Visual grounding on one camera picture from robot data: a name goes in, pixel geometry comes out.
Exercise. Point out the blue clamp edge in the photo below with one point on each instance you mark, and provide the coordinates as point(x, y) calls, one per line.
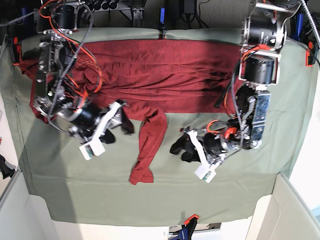
point(187, 229)
point(161, 23)

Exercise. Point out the blue clamp bottom edge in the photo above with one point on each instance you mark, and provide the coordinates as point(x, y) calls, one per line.
point(187, 229)

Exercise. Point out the black clamp left edge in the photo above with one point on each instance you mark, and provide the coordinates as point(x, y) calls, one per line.
point(4, 169)

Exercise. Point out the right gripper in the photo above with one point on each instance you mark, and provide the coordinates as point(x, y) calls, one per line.
point(93, 122)

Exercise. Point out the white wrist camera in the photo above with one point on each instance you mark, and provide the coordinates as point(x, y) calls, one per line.
point(206, 173)
point(91, 149)

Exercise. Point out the red long-sleeve shirt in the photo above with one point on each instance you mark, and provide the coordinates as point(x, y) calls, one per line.
point(154, 77)

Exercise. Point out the white bin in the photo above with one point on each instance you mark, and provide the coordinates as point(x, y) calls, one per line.
point(283, 215)
point(24, 216)

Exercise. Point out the white bin left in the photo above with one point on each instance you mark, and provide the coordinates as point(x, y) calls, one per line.
point(24, 216)

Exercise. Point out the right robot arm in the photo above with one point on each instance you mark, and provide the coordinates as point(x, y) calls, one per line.
point(66, 105)

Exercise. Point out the black power supply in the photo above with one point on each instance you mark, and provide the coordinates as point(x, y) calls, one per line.
point(186, 7)

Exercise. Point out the blue clamp top edge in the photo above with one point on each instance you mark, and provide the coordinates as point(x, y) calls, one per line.
point(161, 23)

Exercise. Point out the white bin right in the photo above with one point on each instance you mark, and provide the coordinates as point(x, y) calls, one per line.
point(283, 215)

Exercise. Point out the orange black clamp right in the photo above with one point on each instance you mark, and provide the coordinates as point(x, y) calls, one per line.
point(311, 54)

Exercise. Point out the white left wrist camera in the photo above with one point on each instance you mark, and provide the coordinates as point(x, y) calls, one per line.
point(206, 173)

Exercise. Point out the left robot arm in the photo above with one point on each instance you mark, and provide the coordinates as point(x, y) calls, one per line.
point(263, 36)

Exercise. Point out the metal table leg bracket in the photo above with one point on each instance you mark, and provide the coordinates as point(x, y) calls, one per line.
point(138, 13)

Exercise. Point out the green table cloth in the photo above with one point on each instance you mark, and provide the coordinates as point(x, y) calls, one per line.
point(98, 191)

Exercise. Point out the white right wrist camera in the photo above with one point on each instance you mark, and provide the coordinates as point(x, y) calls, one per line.
point(91, 149)

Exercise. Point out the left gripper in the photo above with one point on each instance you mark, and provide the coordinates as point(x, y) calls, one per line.
point(215, 145)

